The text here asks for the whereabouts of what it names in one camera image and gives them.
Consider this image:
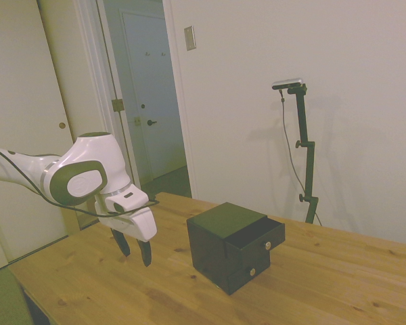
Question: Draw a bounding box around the black camera stand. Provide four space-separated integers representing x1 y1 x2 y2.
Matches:
286 84 319 225

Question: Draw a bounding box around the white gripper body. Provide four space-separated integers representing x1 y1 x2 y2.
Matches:
94 201 158 243

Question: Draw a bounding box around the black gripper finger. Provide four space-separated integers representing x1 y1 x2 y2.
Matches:
136 239 153 268
110 228 133 260

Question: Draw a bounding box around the black drawer with silver knob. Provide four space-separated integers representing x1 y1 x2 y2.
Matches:
227 259 271 296
224 217 286 253

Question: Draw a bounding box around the black drawer cabinet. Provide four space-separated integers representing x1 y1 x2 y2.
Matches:
186 202 272 297

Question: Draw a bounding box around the beige wall switch plate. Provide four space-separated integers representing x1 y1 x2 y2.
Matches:
183 25 197 52

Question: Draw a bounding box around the silver stereo camera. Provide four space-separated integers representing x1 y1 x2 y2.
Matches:
271 78 305 91

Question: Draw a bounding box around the green upholstered chair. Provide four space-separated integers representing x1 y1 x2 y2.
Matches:
0 266 34 325

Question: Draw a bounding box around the white closet door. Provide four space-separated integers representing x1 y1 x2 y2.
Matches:
0 0 79 276

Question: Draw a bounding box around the white hallway door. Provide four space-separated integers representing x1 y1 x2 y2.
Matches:
120 11 187 181

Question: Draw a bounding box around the white open door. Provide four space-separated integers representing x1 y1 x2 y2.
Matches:
37 0 138 232

